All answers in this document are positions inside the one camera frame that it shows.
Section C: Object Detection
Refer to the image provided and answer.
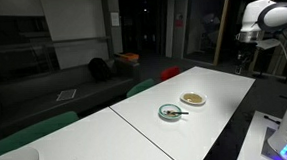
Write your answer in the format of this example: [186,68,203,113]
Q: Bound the green chair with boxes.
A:
[124,77,158,99]
[0,110,82,160]

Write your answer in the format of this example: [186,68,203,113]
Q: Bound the bin with orange lid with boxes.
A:
[114,51,141,80]

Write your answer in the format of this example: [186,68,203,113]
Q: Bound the framed wall notice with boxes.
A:
[110,11,120,27]

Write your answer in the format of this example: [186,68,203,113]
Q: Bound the dark grey sofa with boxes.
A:
[0,58,145,143]

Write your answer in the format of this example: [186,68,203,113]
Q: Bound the silver spoon with dark handle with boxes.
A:
[164,108,190,118]

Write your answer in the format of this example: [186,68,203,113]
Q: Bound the white oval bowl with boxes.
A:
[178,89,208,108]

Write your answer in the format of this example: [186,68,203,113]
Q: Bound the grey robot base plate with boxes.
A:
[259,125,287,160]

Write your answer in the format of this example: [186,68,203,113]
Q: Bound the green-rimmed small bowl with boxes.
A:
[157,103,184,122]

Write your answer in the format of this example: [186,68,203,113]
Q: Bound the red chair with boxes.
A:
[159,65,182,82]

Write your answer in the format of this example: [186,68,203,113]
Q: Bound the wooden slanted post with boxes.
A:
[209,0,238,67]

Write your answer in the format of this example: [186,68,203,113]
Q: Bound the black dumbbell-shaped tool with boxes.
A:
[263,114,281,127]

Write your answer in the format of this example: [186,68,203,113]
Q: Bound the paper sheet on sofa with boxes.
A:
[55,88,79,102]

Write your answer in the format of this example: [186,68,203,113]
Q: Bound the small portion of rice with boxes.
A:
[163,109,178,119]

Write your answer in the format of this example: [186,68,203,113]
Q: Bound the red wall sign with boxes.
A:
[174,13,185,29]

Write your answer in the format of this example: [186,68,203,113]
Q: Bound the black backpack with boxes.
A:
[87,56,113,83]

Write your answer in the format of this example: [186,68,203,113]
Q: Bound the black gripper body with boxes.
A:
[236,47,254,68]

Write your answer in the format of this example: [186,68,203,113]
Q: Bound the large heap of rice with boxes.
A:
[182,92,204,105]

